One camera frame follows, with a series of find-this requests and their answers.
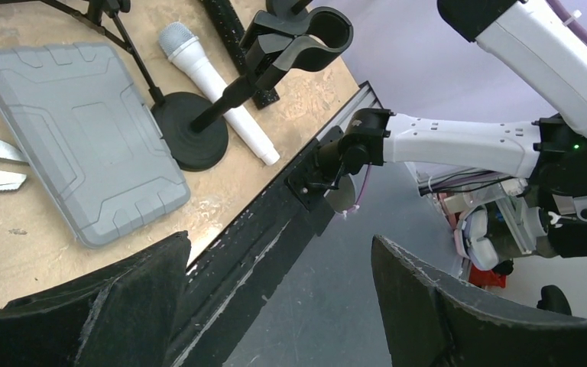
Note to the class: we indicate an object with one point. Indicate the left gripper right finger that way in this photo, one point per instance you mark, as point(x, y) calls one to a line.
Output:
point(432, 318)

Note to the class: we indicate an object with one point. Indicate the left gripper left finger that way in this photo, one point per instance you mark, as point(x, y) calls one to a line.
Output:
point(119, 315)

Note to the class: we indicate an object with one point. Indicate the black round-base clip stand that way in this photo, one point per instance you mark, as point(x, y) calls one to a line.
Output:
point(275, 46)

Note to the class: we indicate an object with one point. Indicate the white microphone grey grille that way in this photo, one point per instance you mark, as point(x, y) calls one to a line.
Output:
point(198, 146)

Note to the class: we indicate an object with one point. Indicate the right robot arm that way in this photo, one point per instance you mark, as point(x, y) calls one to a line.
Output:
point(418, 65)

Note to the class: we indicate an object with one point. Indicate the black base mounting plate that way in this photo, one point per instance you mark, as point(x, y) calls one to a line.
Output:
point(230, 282)

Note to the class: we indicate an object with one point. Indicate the grey plastic case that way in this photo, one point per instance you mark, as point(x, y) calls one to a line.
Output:
point(87, 133)

